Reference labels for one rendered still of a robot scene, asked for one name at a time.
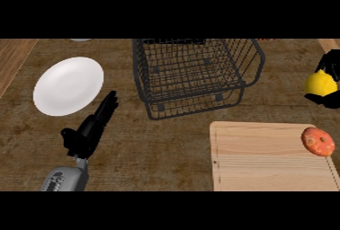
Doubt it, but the orange persimmon fruit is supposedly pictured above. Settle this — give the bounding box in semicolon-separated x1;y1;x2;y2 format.
300;127;336;157

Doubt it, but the yellow lemon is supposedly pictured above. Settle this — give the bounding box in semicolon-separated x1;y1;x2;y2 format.
305;69;340;97

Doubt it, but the black wire tiered basket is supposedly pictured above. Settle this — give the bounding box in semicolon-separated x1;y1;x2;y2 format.
132;38;268;121

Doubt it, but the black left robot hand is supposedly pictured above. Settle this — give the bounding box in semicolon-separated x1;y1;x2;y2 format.
59;90;120;160

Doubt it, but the white plate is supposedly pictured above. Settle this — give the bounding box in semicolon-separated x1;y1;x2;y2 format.
33;56;107;117

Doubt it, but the pale wooden cutting board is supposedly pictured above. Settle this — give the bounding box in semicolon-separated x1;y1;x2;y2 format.
209;120;340;192

